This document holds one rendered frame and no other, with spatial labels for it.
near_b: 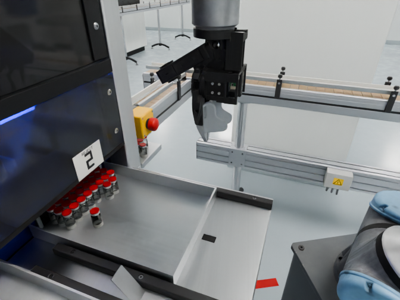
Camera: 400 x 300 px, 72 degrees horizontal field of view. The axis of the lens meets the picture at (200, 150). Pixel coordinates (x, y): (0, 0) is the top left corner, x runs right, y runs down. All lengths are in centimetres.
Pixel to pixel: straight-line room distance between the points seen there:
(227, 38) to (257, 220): 41
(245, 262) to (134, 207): 30
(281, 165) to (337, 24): 88
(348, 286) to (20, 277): 57
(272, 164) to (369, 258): 112
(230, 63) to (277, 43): 147
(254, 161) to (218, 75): 116
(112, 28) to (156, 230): 46
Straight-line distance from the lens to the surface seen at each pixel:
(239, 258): 60
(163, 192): 74
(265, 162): 157
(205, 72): 47
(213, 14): 45
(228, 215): 68
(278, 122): 209
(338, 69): 196
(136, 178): 80
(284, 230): 190
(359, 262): 51
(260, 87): 137
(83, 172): 65
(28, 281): 65
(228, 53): 47
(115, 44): 70
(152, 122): 81
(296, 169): 158
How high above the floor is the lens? 136
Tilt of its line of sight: 32 degrees down
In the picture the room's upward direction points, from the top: straight up
